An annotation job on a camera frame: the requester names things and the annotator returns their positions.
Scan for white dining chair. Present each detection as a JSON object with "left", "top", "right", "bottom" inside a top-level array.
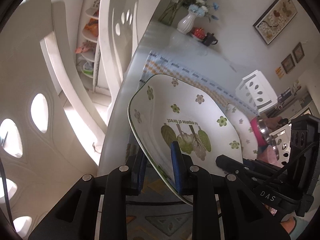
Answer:
[
  {"left": 98, "top": 0, "right": 139, "bottom": 121},
  {"left": 235, "top": 70, "right": 278, "bottom": 113},
  {"left": 1, "top": 0, "right": 106, "bottom": 239}
]

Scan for black cable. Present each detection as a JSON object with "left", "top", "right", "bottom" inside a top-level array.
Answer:
[{"left": 0, "top": 154, "right": 13, "bottom": 230}]

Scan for white dining chair far right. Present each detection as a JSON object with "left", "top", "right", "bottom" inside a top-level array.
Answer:
[{"left": 235, "top": 70, "right": 278, "bottom": 113}]

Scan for patterned blue table runner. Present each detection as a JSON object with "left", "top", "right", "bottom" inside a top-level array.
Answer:
[{"left": 138, "top": 51, "right": 258, "bottom": 116}]

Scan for white dining chair near left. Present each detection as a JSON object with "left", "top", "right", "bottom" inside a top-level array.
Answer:
[{"left": 1, "top": 0, "right": 106, "bottom": 239}]

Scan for small framed picture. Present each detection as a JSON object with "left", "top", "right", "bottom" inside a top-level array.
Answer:
[
  {"left": 292, "top": 42, "right": 305, "bottom": 63},
  {"left": 281, "top": 54, "right": 296, "bottom": 74}
]

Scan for white floral square plate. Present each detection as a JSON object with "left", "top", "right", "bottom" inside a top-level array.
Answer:
[{"left": 127, "top": 74, "right": 243, "bottom": 205}]

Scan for white corner shelf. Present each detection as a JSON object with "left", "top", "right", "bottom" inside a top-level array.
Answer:
[{"left": 76, "top": 0, "right": 108, "bottom": 95}]

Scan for pink floral plate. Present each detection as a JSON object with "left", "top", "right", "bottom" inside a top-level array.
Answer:
[{"left": 250, "top": 116, "right": 267, "bottom": 147}]

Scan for white dining chair far left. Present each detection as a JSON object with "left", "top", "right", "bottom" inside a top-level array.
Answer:
[{"left": 98, "top": 0, "right": 139, "bottom": 121}]

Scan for red lidded teacup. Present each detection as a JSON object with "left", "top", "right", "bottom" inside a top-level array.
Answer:
[{"left": 191, "top": 28, "right": 206, "bottom": 41}]

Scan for small framed picture lower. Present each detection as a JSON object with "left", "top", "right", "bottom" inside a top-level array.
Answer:
[{"left": 281, "top": 54, "right": 296, "bottom": 74}]

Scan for white ribbed flower vase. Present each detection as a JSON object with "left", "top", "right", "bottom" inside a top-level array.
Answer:
[{"left": 177, "top": 11, "right": 196, "bottom": 34}]

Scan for dark brown mug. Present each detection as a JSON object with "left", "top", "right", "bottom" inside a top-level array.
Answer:
[{"left": 202, "top": 33, "right": 218, "bottom": 47}]

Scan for stainless steel bowl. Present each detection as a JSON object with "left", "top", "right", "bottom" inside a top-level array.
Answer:
[{"left": 257, "top": 116, "right": 282, "bottom": 160}]

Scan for large framed wall picture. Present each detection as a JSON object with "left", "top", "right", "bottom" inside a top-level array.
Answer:
[{"left": 253, "top": 0, "right": 297, "bottom": 45}]

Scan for small framed picture upper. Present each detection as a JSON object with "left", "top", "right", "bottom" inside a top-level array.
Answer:
[{"left": 292, "top": 42, "right": 305, "bottom": 63}]

